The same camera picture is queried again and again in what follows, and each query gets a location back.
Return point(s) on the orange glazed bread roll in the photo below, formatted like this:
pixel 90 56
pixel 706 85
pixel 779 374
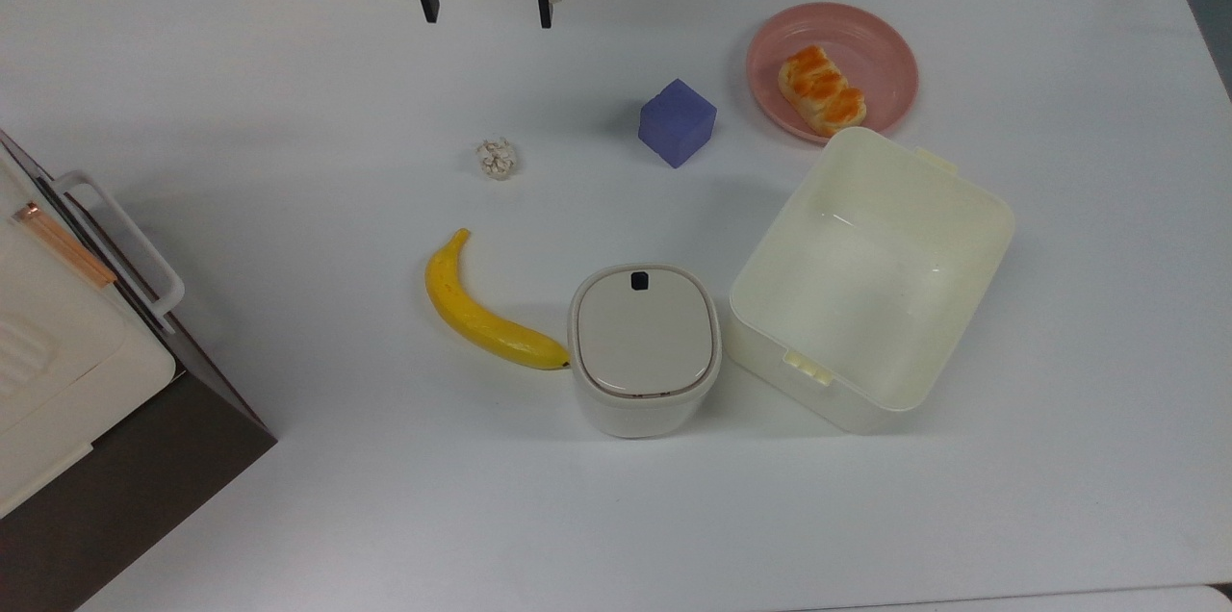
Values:
pixel 820 90

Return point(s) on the white lidded trash bin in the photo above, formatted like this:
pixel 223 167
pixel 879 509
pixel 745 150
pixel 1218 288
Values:
pixel 643 333

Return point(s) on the yellow banana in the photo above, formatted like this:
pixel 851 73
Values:
pixel 462 309

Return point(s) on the cream open plastic container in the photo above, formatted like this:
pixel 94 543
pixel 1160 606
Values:
pixel 866 285

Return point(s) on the small crumpled white ball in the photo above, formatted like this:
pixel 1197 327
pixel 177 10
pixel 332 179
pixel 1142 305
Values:
pixel 498 159

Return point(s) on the orange latch strip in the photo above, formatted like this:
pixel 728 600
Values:
pixel 63 244

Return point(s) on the purple cube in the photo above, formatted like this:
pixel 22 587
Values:
pixel 677 123

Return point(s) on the dark brown drawer cabinet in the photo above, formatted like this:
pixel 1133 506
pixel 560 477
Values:
pixel 144 487

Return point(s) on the pink plate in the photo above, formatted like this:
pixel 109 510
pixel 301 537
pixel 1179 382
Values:
pixel 866 39

